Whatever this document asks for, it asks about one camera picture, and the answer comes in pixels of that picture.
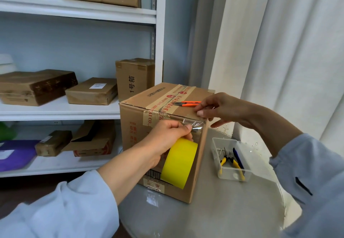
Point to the person's left hand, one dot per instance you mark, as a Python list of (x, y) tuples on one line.
[(164, 138)]

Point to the person's right hand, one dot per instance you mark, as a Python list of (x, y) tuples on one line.
[(231, 108)]

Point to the yellow tape roll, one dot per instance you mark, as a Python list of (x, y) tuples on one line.
[(178, 162)]

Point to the brown cardboard box red print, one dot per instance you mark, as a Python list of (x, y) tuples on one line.
[(131, 133)]

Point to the orange thread snips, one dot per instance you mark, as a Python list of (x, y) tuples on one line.
[(188, 104)]

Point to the person's left forearm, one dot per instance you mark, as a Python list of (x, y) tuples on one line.
[(59, 208)]

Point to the person's right forearm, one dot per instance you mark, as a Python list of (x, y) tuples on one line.
[(309, 170)]

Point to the open cardboard box red print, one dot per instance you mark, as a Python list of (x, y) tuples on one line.
[(94, 143)]

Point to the upright small cardboard box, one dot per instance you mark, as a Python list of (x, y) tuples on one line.
[(134, 71)]

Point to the flat brown box white label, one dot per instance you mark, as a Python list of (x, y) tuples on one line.
[(86, 96)]

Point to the small taped brown parcel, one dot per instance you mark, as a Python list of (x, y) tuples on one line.
[(52, 143)]

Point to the dark brown flat box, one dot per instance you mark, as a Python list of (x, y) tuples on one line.
[(32, 87)]

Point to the white foam box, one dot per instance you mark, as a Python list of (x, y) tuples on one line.
[(6, 65)]

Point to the clear plastic container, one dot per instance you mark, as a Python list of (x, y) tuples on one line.
[(228, 176)]

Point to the white curtain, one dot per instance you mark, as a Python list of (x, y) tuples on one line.
[(295, 44)]

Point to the white metal shelf unit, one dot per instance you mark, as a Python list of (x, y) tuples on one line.
[(80, 11)]

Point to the green object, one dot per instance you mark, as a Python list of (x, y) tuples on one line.
[(6, 131)]

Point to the white wall socket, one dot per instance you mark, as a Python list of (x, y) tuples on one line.
[(56, 122)]

